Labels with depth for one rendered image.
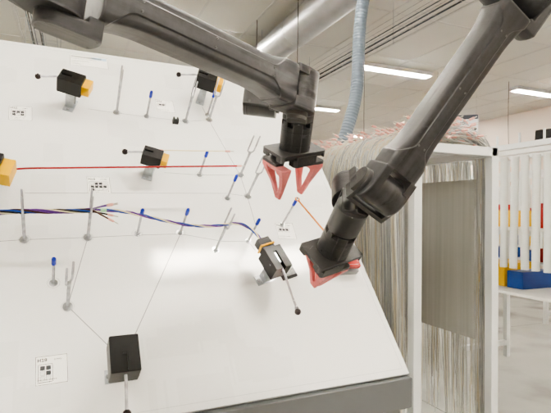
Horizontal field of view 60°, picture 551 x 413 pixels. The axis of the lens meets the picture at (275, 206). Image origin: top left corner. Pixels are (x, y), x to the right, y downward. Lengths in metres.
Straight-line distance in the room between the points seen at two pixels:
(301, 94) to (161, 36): 0.25
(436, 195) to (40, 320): 1.46
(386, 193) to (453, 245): 1.14
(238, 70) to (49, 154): 0.63
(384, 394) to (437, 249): 0.96
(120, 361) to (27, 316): 0.22
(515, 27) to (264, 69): 0.39
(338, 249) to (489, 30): 0.41
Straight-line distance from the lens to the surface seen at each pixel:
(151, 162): 1.13
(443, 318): 1.95
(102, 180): 1.15
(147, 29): 0.61
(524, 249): 3.64
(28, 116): 1.28
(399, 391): 1.11
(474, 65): 0.81
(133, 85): 1.42
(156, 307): 0.97
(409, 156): 0.76
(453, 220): 1.88
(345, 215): 0.77
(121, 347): 0.82
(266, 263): 1.01
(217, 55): 0.65
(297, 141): 0.85
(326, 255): 0.83
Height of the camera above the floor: 1.22
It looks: 1 degrees up
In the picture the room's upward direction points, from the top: straight up
